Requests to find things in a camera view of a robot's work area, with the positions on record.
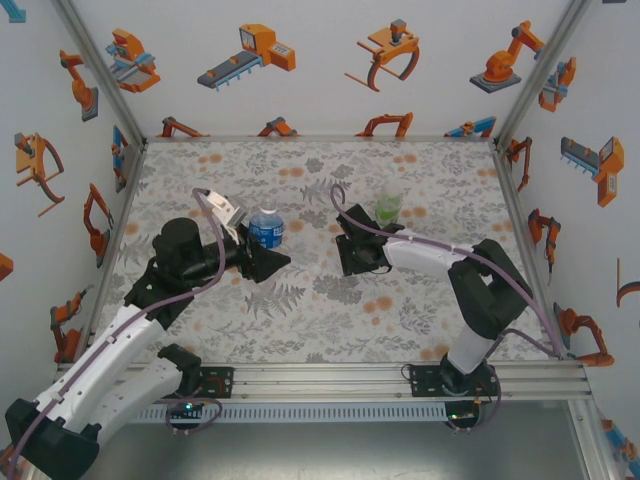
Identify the clear bottle with blue label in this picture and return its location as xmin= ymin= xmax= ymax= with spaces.
xmin=248 ymin=197 xmax=287 ymax=251

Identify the clear bottle with green label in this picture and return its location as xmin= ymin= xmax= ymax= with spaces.
xmin=375 ymin=180 xmax=404 ymax=227

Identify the floral printed tablecloth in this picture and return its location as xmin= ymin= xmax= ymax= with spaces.
xmin=92 ymin=139 xmax=554 ymax=365

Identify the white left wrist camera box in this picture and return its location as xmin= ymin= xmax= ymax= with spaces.
xmin=206 ymin=189 xmax=250 ymax=242

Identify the aluminium frame rail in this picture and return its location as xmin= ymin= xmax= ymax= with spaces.
xmin=143 ymin=133 xmax=498 ymax=145
xmin=54 ymin=139 xmax=150 ymax=371
xmin=492 ymin=142 xmax=621 ymax=480

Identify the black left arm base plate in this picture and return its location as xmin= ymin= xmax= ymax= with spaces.
xmin=198 ymin=366 xmax=236 ymax=400

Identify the aluminium extrusion mounting rail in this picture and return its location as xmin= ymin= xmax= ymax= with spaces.
xmin=52 ymin=360 xmax=594 ymax=404

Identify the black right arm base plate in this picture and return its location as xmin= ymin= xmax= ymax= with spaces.
xmin=402 ymin=363 xmax=501 ymax=400

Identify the thin base cable loop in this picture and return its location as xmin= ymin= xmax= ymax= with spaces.
xmin=446 ymin=392 xmax=503 ymax=434
xmin=164 ymin=397 xmax=223 ymax=436

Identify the slotted grey cable duct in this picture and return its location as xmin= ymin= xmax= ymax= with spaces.
xmin=134 ymin=403 xmax=449 ymax=424

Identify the aluminium frame post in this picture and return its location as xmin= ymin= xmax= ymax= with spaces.
xmin=48 ymin=0 xmax=150 ymax=146
xmin=492 ymin=0 xmax=596 ymax=149

